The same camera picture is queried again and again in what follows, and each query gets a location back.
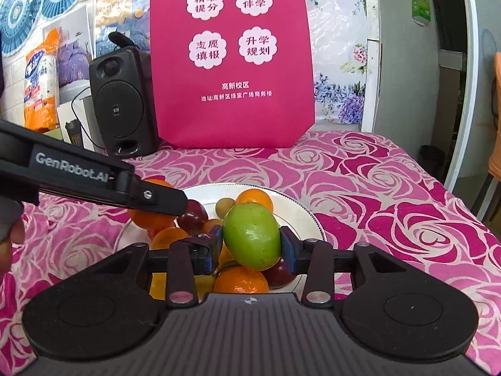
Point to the pink rose tablecloth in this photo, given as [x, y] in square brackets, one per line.
[391, 211]

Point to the dark trash bin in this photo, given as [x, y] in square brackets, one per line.
[430, 162]

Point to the orange chair cover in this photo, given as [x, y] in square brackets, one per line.
[496, 125]

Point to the dark red apple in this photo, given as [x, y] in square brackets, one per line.
[280, 276]
[191, 217]

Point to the person's left hand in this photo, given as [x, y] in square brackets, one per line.
[9, 250]

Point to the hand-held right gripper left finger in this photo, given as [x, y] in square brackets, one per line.
[213, 250]

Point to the bumpy tangerine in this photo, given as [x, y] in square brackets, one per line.
[240, 282]

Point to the white box with cup picture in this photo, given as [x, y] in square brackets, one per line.
[66, 115]

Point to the large orange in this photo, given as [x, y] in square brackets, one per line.
[150, 221]

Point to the white plate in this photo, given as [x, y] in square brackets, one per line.
[297, 211]

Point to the elongated green apple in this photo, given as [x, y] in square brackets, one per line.
[252, 235]

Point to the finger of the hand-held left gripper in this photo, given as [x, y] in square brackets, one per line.
[156, 199]

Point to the orange paper cup package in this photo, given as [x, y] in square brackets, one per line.
[39, 98]

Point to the brown longan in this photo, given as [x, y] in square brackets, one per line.
[225, 205]

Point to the black speaker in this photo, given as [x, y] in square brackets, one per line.
[121, 109]

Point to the floral wall covering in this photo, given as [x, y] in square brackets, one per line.
[344, 86]

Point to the green wall pack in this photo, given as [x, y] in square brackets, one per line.
[420, 4]

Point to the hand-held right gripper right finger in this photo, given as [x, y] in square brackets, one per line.
[287, 250]

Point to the white door frame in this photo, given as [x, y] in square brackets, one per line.
[479, 86]

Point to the purple bedding poster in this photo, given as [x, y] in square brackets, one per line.
[74, 62]

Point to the pink fabric bag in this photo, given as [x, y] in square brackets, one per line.
[235, 125]

